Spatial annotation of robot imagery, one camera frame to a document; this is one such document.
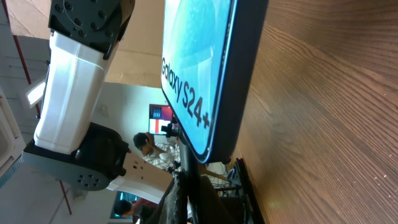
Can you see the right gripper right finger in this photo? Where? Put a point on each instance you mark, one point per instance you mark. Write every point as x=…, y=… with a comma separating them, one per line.
x=216, y=210

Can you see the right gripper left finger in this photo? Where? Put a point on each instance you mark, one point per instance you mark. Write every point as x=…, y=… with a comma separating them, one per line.
x=172, y=208

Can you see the blue Galaxy smartphone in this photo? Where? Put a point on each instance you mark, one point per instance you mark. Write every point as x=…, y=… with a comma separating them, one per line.
x=208, y=53

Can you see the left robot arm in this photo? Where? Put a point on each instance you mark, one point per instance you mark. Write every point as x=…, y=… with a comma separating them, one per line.
x=67, y=144

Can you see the person in red shirt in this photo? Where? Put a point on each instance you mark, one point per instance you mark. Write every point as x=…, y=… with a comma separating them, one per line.
x=140, y=209

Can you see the person in checked shirt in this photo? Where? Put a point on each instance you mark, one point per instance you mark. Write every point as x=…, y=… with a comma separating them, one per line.
x=165, y=156

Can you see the red and white screen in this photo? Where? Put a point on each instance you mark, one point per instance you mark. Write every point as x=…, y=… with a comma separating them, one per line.
x=159, y=116

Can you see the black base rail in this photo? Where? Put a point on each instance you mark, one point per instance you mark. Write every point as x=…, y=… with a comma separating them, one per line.
x=253, y=212

